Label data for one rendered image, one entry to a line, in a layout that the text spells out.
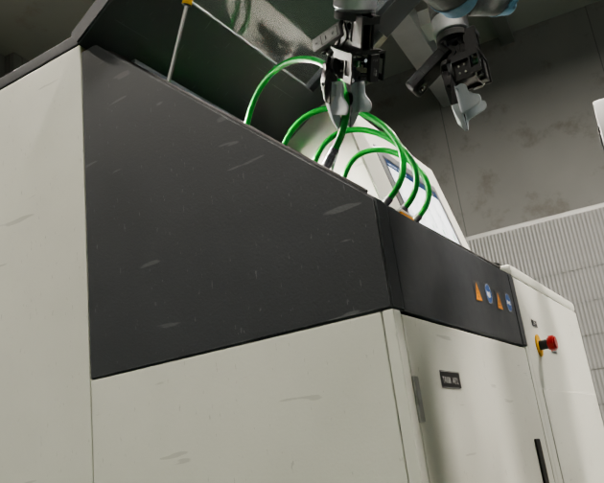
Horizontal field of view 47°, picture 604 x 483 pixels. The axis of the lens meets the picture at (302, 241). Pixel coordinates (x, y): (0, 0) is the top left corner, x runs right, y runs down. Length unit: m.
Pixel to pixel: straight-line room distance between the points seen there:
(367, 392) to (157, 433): 0.38
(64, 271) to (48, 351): 0.15
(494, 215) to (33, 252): 9.57
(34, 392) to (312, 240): 0.63
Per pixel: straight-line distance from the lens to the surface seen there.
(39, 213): 1.47
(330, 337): 0.98
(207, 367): 1.10
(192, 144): 1.22
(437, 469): 0.98
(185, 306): 1.14
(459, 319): 1.19
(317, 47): 1.34
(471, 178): 10.95
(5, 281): 1.51
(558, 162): 10.77
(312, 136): 1.95
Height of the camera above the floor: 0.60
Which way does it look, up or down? 18 degrees up
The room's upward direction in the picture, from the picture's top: 7 degrees counter-clockwise
